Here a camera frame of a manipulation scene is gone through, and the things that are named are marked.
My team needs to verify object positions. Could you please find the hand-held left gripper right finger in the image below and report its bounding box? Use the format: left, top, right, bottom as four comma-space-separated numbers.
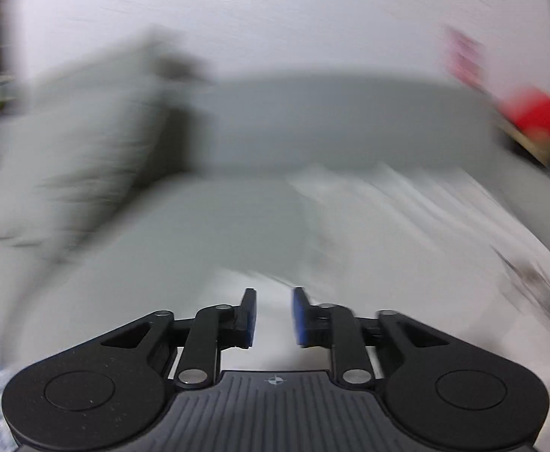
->
293, 287, 450, 391

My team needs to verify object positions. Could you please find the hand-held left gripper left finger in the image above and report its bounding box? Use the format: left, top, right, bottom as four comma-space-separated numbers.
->
98, 288, 257, 391

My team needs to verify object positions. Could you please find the white pillowcase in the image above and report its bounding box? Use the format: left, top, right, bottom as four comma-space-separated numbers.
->
209, 160, 550, 387

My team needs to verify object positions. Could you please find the grey sofa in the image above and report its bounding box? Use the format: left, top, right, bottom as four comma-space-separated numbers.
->
0, 68, 550, 387

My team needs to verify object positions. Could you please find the large grey cushion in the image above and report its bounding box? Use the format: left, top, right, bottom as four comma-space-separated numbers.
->
0, 33, 200, 269

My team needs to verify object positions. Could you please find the red garment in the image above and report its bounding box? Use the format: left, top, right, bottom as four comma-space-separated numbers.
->
496, 87, 550, 147

